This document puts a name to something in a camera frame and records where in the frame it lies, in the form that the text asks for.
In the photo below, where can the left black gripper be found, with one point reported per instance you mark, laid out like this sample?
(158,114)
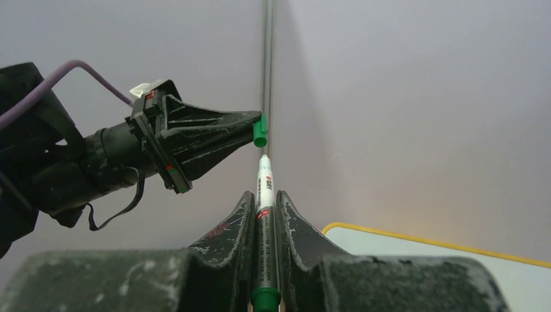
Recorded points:
(197,139)

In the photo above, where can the left metal corner post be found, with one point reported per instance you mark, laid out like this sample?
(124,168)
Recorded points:
(267,70)

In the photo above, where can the green whiteboard marker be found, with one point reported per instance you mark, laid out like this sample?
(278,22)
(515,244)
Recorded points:
(265,294)

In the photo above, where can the green marker cap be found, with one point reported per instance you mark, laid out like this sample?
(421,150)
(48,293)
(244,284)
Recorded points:
(260,132)

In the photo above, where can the yellow-framed whiteboard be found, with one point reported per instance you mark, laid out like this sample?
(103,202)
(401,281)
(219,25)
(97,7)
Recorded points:
(524,283)

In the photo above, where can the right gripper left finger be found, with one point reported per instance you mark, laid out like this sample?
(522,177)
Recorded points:
(212,274)

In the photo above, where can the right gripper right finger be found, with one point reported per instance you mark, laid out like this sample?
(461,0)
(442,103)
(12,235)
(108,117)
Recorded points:
(317,275)

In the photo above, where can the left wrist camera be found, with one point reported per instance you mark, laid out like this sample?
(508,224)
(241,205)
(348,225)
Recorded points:
(144,88)

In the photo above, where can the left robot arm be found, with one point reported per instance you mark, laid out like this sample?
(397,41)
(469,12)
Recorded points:
(47,166)

